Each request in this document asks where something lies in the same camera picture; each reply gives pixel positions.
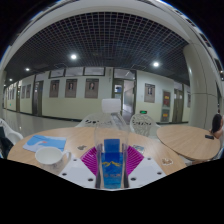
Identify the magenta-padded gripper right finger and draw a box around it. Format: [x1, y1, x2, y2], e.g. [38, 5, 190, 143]
[123, 143, 167, 190]

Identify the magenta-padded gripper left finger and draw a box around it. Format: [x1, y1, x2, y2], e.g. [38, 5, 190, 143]
[59, 143, 102, 190]

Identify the white plastic armchair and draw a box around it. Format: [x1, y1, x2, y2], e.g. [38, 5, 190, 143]
[0, 117, 25, 158]

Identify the blue and white pamphlet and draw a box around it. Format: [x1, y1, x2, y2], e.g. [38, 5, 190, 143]
[22, 134, 68, 154]

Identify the framed wall pictures group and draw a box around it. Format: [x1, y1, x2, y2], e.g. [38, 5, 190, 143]
[6, 77, 193, 108]

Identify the black bag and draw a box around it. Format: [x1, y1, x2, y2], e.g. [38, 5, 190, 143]
[0, 126, 15, 158]

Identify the white plastic lattice chair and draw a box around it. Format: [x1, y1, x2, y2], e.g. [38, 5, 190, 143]
[128, 113, 161, 138]
[75, 112, 105, 129]

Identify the person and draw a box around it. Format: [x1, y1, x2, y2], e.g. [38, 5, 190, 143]
[209, 113, 224, 140]

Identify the small foil packet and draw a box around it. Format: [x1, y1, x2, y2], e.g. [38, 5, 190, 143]
[132, 144, 146, 154]

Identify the clear water bottle blue label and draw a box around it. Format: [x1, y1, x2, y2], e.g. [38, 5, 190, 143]
[93, 98, 131, 191]

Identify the round ceiling lights group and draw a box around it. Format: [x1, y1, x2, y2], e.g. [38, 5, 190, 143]
[24, 52, 161, 73]

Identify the white ceramic mug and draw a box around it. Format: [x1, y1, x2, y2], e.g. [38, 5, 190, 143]
[34, 146, 72, 171]

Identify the round wooden side table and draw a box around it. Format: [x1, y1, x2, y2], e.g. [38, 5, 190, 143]
[156, 124, 222, 163]

